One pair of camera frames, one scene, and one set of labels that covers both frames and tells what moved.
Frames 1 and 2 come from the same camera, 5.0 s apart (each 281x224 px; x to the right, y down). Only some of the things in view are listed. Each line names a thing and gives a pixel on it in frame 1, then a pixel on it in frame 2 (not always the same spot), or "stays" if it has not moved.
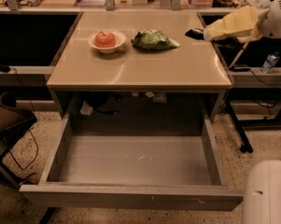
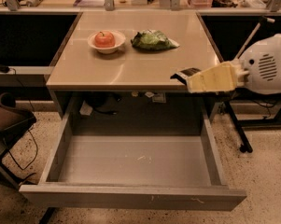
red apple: [105, 39] stays
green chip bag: [152, 40] stays
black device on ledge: [1, 68] stays
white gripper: [275, 18] → [260, 70]
